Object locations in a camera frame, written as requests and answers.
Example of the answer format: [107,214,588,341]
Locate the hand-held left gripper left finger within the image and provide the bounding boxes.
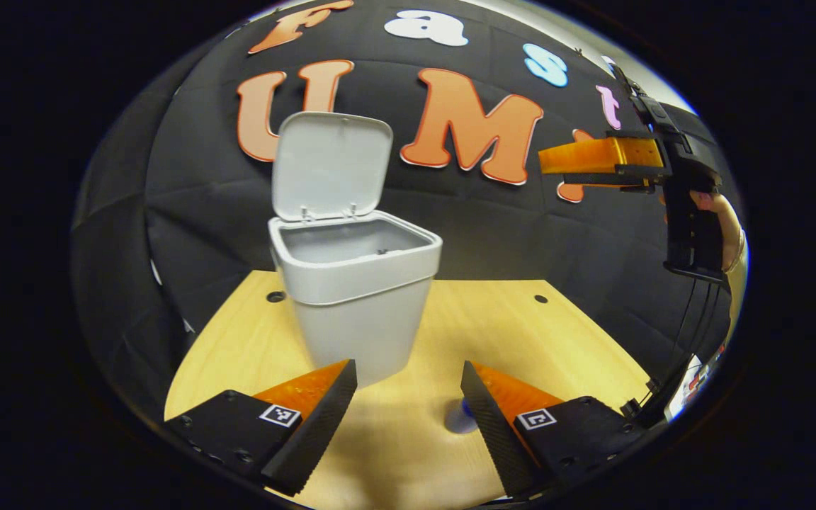
[165,358,358,497]

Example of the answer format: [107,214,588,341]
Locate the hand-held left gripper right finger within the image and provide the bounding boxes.
[460,360,653,500]

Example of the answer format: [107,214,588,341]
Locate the silver blue pop can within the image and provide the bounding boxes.
[444,398,480,434]

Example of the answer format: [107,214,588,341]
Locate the white desktop garbage bin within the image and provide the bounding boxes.
[268,111,443,389]

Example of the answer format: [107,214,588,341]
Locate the wooden desktop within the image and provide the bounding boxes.
[164,271,653,510]

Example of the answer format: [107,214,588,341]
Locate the black backdrop cloth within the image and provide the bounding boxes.
[70,0,747,397]

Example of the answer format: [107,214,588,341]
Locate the white printed panel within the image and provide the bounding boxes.
[635,344,727,429]

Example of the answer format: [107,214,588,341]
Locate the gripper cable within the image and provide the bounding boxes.
[674,273,724,369]

